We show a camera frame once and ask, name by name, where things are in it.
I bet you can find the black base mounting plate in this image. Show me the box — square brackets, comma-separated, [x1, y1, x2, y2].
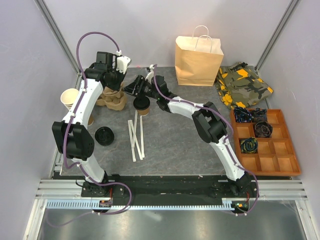
[81, 174, 258, 205]

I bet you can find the grey slotted cable duct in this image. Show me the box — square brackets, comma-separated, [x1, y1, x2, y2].
[46, 199, 236, 211]

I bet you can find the blue yellow rolled item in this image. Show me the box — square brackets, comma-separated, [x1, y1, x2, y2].
[240, 137, 258, 154]

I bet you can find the brown paper bag with handles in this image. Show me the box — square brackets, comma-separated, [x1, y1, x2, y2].
[174, 25, 224, 87]

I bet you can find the brown paper coffee cup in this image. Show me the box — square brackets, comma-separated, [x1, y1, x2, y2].
[137, 107, 150, 116]

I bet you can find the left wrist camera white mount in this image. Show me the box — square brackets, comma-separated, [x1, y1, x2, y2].
[116, 50, 132, 75]

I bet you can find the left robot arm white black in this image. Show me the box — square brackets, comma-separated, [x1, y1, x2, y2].
[52, 50, 131, 197]

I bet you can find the white wrapped straw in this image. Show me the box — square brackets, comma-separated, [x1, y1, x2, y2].
[132, 110, 138, 140]
[139, 115, 145, 159]
[131, 120, 143, 160]
[127, 120, 136, 162]

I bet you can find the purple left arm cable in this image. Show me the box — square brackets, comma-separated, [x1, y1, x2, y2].
[45, 31, 132, 228]

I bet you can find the stack of paper cups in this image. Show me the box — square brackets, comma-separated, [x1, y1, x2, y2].
[60, 87, 95, 126]

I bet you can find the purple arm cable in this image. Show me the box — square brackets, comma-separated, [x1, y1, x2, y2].
[45, 31, 132, 228]
[150, 63, 260, 217]

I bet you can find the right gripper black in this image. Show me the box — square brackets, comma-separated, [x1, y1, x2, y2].
[121, 75, 159, 101]

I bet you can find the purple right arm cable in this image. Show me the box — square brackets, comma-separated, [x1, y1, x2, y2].
[150, 63, 260, 217]

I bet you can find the orange wooden compartment tray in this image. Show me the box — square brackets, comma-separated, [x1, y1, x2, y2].
[229, 109, 301, 177]

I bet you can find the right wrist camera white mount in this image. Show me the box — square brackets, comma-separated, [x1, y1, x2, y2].
[145, 64, 155, 84]

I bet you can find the black plastic cup lid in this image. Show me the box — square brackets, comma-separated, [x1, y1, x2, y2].
[133, 97, 150, 111]

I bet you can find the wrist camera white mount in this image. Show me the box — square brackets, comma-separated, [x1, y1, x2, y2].
[116, 50, 132, 75]
[145, 64, 155, 84]

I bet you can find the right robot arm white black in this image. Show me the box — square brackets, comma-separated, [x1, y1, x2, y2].
[124, 75, 251, 197]

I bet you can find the camouflage folded cloth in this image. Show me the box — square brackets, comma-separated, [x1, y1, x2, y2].
[214, 62, 274, 110]

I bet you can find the dark floral rolled item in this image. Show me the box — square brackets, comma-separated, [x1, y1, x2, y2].
[254, 121, 273, 138]

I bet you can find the single brown pulp cup carrier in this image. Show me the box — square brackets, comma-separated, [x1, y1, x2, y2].
[101, 84, 124, 99]

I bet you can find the dark blue striped rolled item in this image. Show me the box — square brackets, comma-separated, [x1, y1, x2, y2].
[233, 106, 253, 123]

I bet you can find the black rolled item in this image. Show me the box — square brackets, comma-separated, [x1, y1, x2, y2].
[250, 107, 268, 123]

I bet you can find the stack of black lids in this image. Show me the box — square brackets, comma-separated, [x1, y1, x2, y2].
[94, 126, 115, 146]

